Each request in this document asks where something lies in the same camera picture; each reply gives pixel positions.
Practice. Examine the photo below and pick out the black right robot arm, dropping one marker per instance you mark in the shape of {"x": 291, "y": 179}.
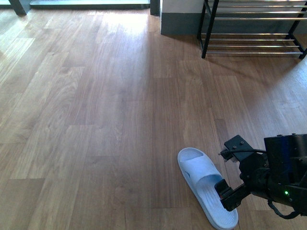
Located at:
{"x": 277, "y": 174}

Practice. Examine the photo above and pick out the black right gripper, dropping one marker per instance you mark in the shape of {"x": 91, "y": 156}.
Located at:
{"x": 254, "y": 173}

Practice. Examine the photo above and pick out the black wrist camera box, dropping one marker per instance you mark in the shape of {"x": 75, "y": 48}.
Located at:
{"x": 236, "y": 149}

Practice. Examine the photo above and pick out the black metal shoe rack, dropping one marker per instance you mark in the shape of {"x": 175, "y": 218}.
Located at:
{"x": 252, "y": 27}

